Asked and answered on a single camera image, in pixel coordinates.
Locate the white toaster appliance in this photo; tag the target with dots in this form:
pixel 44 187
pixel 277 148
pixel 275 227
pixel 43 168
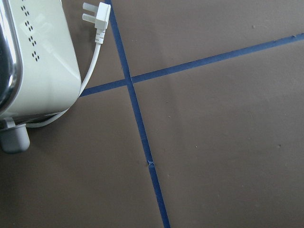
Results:
pixel 39 74

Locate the white power plug with cable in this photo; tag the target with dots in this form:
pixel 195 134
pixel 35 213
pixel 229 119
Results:
pixel 100 19

